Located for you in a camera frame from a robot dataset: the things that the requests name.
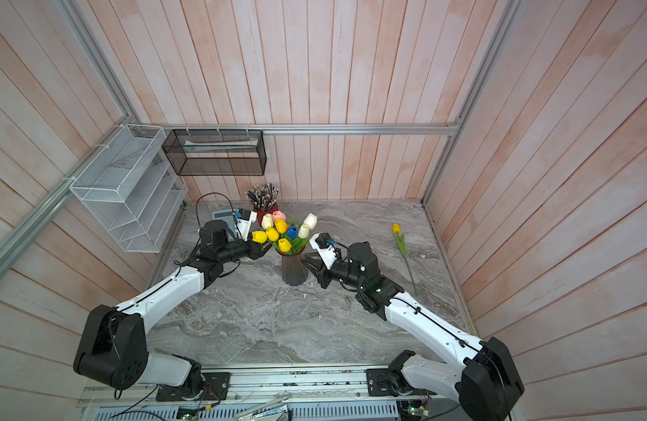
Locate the red metal pencil bucket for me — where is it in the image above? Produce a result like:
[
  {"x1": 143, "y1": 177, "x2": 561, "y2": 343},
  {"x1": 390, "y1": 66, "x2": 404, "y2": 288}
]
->
[{"x1": 257, "y1": 203, "x2": 279, "y2": 225}]

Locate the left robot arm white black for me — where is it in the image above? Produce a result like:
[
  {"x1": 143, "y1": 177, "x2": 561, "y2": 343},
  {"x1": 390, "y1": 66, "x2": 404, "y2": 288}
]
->
[{"x1": 73, "y1": 220, "x2": 272, "y2": 400}]

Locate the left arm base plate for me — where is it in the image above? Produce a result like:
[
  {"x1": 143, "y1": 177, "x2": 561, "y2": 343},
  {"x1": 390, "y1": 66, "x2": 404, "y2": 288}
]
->
[{"x1": 156, "y1": 372, "x2": 231, "y2": 402}]

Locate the white tulip tall right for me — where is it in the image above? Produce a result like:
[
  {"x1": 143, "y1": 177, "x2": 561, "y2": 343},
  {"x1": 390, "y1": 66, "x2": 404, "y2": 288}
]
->
[{"x1": 303, "y1": 213, "x2": 318, "y2": 230}]

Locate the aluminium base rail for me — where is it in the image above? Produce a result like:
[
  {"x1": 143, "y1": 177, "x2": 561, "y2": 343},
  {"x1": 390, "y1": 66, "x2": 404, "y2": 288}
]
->
[{"x1": 77, "y1": 360, "x2": 463, "y2": 410}]

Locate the white tulip lower right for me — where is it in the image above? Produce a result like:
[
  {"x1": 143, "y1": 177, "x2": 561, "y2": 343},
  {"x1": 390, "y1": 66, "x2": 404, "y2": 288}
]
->
[{"x1": 298, "y1": 224, "x2": 310, "y2": 240}]

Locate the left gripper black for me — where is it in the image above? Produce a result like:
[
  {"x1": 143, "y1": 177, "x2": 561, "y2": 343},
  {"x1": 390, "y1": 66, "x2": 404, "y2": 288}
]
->
[{"x1": 218, "y1": 232, "x2": 279, "y2": 263}]

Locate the blue tulip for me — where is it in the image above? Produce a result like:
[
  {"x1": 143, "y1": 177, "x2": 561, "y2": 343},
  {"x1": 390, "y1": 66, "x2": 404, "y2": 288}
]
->
[{"x1": 286, "y1": 226, "x2": 299, "y2": 240}]

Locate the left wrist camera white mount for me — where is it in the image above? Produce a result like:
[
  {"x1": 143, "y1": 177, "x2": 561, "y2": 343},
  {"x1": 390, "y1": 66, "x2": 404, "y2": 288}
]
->
[{"x1": 234, "y1": 209, "x2": 258, "y2": 241}]

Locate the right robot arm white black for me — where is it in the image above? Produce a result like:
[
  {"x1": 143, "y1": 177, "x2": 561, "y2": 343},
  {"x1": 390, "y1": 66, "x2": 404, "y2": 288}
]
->
[{"x1": 302, "y1": 233, "x2": 524, "y2": 420}]

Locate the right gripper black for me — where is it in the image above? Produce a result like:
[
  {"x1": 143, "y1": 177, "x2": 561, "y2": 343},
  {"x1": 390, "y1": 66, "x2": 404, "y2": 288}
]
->
[{"x1": 302, "y1": 253, "x2": 368, "y2": 295}]

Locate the black wire mesh basket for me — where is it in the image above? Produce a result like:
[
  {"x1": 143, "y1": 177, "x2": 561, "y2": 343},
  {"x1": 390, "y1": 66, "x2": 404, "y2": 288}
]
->
[{"x1": 163, "y1": 128, "x2": 267, "y2": 176}]

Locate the pink tulip front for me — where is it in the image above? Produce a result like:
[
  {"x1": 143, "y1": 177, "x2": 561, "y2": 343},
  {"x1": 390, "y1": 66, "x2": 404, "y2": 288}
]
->
[{"x1": 272, "y1": 210, "x2": 286, "y2": 222}]

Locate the yellow tulip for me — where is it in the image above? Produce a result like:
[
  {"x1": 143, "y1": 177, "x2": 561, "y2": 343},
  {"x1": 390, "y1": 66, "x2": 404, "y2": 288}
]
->
[
  {"x1": 265, "y1": 227, "x2": 280, "y2": 242},
  {"x1": 251, "y1": 230, "x2": 268, "y2": 244},
  {"x1": 278, "y1": 238, "x2": 293, "y2": 255},
  {"x1": 274, "y1": 219, "x2": 289, "y2": 234}
]

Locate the cream white tulip near pink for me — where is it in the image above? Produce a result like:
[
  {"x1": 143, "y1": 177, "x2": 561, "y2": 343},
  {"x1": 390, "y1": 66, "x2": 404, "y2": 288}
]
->
[{"x1": 261, "y1": 213, "x2": 274, "y2": 230}]

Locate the white wire mesh shelf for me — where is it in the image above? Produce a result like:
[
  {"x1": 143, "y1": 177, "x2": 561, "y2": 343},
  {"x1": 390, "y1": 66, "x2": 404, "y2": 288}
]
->
[{"x1": 71, "y1": 125, "x2": 187, "y2": 254}]

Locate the grey calculator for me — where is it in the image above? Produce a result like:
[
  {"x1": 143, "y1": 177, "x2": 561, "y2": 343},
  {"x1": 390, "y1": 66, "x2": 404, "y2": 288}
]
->
[{"x1": 212, "y1": 209, "x2": 237, "y2": 233}]

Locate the bundle of pencils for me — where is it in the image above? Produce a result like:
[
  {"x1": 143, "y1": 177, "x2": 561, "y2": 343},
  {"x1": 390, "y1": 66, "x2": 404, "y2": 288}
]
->
[{"x1": 246, "y1": 183, "x2": 279, "y2": 211}]

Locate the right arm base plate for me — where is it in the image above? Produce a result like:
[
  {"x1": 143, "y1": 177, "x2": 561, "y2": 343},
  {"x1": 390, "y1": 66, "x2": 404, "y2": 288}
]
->
[{"x1": 365, "y1": 368, "x2": 434, "y2": 397}]

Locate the dark red ribbed glass vase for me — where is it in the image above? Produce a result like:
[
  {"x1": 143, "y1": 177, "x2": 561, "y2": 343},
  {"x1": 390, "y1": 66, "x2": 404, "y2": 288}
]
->
[{"x1": 281, "y1": 254, "x2": 309, "y2": 286}]

